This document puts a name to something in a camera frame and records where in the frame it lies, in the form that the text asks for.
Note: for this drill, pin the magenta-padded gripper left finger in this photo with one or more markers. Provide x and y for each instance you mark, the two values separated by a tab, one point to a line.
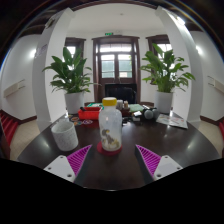
61	168

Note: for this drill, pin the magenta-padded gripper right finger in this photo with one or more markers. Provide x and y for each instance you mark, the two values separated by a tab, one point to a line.
165	167

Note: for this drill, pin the clear bottle with yellow cap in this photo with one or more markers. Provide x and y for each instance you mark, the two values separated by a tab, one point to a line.
110	123

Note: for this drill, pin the white speckled cup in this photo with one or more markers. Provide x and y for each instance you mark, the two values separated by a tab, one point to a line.
65	136

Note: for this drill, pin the printed magazine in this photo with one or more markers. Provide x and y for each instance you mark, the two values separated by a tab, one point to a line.
171	120

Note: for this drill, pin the purple round sticker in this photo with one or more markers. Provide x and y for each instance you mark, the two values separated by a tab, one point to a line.
87	122

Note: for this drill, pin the grey round ball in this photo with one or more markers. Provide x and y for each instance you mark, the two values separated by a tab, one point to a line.
148	114

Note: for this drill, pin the red plastic box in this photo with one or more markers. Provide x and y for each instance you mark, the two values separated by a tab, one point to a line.
88	115

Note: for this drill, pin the green plant in white pot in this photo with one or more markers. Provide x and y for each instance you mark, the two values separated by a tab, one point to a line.
74	103
163	101

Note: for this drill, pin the brown wooden tray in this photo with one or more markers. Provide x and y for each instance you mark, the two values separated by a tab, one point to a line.
126	112

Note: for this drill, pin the black chair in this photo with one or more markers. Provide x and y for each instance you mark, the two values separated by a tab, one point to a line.
120	93

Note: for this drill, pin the dark wooden glazed door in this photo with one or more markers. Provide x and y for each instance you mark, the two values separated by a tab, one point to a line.
116	66

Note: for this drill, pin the dark framed window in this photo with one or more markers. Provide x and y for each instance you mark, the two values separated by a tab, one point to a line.
165	46
71	50

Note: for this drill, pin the green exit sign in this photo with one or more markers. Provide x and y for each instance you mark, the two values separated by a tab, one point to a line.
109	34

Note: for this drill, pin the white wall box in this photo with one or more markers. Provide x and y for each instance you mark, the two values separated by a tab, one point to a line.
216	85
13	88

